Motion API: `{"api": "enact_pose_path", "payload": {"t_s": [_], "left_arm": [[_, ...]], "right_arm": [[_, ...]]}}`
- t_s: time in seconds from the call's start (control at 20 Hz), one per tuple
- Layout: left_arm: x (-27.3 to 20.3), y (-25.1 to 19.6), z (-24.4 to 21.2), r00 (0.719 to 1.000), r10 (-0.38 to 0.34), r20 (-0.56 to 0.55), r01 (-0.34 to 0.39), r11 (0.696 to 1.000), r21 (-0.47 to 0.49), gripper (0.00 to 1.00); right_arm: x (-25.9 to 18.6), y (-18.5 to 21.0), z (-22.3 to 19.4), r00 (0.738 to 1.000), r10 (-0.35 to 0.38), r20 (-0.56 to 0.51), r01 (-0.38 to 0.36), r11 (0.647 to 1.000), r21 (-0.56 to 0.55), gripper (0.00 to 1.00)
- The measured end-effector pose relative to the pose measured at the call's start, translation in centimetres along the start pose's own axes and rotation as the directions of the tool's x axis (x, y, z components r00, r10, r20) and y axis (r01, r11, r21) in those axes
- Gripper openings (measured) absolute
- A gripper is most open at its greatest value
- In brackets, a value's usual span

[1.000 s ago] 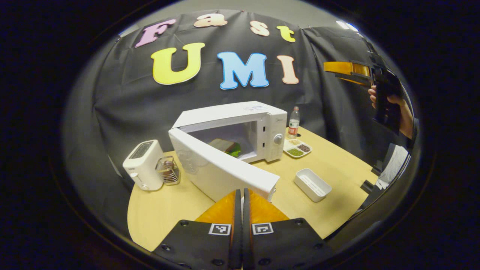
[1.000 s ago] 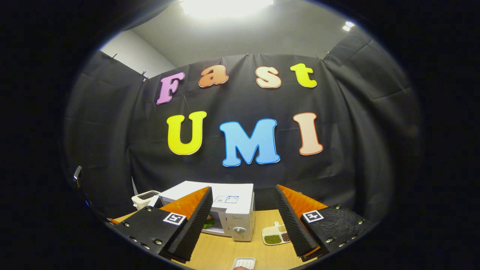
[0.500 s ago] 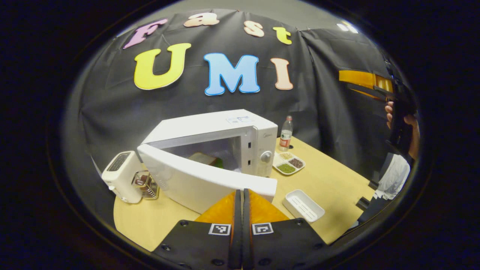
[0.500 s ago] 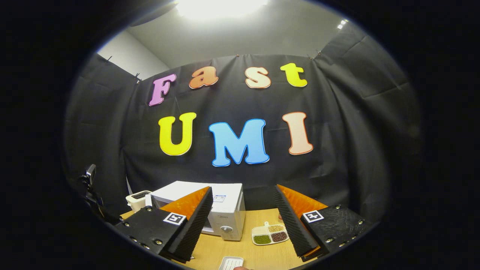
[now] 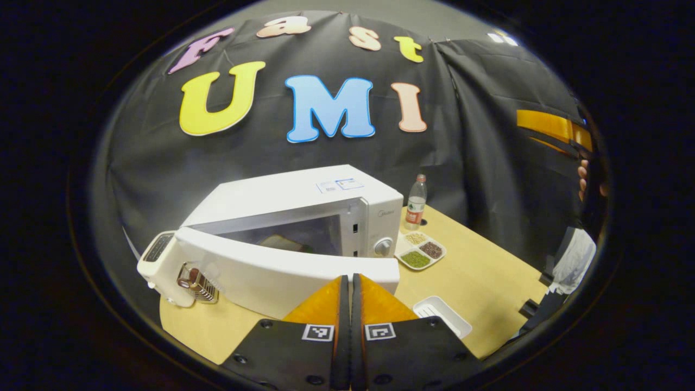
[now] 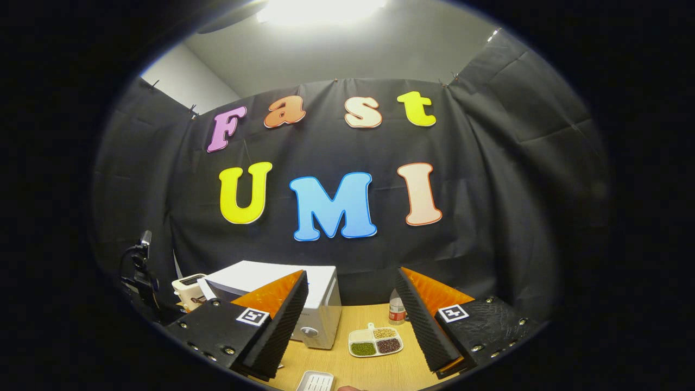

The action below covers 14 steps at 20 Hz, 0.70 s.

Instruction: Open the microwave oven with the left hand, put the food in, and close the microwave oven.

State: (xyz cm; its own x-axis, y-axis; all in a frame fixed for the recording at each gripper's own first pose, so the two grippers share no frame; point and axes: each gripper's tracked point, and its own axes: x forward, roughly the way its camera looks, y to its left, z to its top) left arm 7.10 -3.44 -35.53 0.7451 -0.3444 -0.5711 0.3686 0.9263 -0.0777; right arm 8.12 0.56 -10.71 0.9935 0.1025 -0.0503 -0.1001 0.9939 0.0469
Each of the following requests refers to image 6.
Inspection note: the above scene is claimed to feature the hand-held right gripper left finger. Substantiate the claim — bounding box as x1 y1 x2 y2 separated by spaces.
163 270 309 381

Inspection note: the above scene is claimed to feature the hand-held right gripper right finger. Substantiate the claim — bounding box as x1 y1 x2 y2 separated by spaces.
395 267 544 381

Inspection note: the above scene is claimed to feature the white microwave oven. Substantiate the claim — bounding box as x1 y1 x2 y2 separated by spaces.
198 260 343 350

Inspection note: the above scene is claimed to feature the clear plastic bottle red label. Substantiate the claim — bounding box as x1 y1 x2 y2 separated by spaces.
388 289 408 326

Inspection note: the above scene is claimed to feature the white toaster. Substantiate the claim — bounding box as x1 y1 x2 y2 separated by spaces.
172 274 209 312

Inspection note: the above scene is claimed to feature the white divided dish of beans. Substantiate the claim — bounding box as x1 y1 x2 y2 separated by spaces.
347 323 405 358

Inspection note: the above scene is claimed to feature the white rectangular tray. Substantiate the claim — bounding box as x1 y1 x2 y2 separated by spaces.
295 370 335 391

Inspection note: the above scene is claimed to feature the black backdrop cloth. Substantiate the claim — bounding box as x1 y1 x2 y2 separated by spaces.
90 27 611 326

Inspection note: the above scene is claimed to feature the large ceiling light panel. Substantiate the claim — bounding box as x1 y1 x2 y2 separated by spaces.
256 0 387 26

